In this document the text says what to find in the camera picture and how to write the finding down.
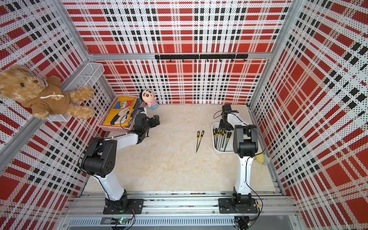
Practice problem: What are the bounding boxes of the black yellow file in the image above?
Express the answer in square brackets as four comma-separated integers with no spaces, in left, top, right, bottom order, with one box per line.
[213,128,217,148]
[215,127,221,149]
[196,131,200,153]
[198,130,205,149]
[224,131,232,151]
[219,129,227,149]
[218,128,225,150]

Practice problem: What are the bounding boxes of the white plastic storage box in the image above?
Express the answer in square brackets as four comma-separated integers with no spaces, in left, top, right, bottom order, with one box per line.
[211,122,234,154]

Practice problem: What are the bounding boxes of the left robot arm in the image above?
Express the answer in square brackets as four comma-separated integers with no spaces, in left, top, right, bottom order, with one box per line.
[80,111,161,202]

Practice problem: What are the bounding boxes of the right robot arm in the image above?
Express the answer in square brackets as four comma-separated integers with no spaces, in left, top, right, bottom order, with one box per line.
[220,104,258,205]

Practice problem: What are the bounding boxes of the yellow printed folded cloth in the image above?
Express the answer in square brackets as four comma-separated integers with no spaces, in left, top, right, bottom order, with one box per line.
[103,96,137,127]

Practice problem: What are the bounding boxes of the pink perforated basket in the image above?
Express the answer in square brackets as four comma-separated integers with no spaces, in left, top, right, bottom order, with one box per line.
[97,96,145,132]

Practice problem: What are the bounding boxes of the cartoon boy plush doll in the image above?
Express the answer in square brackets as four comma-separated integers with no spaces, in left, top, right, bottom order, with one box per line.
[140,89,158,109]

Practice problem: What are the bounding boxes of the yellow plush ball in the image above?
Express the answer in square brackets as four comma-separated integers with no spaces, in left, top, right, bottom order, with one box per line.
[255,154,271,165]

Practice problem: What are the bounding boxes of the brown teddy bear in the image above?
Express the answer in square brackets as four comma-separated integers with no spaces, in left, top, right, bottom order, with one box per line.
[1,65,95,120]

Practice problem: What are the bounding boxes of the small green circuit board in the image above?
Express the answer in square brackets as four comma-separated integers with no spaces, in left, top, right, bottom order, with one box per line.
[111,218,131,225]

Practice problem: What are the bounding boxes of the black wall hook rail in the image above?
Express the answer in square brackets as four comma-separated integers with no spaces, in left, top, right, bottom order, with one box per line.
[154,54,249,61]

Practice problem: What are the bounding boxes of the white wire wall basket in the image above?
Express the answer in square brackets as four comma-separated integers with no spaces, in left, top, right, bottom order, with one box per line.
[46,62,105,123]

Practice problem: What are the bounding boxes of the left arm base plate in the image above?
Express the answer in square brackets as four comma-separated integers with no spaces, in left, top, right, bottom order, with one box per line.
[103,198,144,215]

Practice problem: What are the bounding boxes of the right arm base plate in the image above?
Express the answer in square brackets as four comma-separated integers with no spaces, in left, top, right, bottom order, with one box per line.
[218,198,258,214]

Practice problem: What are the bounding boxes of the aluminium front rail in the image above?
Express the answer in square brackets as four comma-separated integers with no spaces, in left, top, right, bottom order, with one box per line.
[62,191,298,217]

